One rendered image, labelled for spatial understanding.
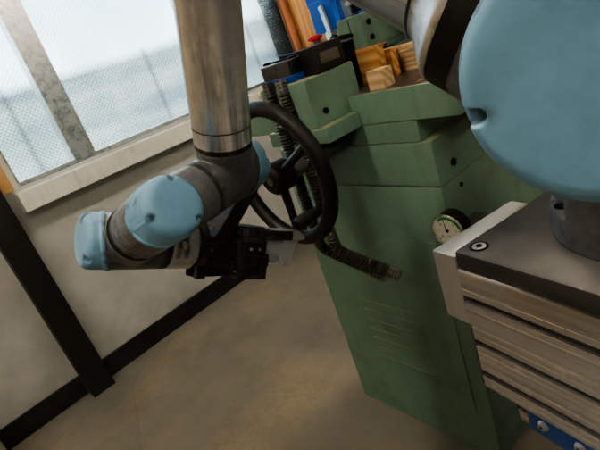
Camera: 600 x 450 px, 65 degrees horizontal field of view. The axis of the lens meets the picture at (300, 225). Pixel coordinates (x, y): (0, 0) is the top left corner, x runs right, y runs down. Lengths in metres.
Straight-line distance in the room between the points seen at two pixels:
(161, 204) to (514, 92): 0.39
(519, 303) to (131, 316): 1.90
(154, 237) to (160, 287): 1.72
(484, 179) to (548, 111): 0.80
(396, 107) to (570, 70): 0.68
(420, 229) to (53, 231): 1.50
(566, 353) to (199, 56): 0.47
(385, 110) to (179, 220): 0.49
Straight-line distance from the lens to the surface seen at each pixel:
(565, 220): 0.41
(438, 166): 0.88
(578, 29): 0.21
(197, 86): 0.56
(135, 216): 0.53
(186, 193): 0.54
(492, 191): 1.04
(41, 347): 2.13
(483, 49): 0.21
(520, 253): 0.42
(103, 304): 2.16
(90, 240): 0.61
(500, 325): 0.54
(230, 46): 0.55
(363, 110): 0.92
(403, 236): 1.00
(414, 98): 0.85
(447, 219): 0.82
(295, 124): 0.78
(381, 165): 0.95
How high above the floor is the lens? 1.03
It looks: 21 degrees down
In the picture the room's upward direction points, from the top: 20 degrees counter-clockwise
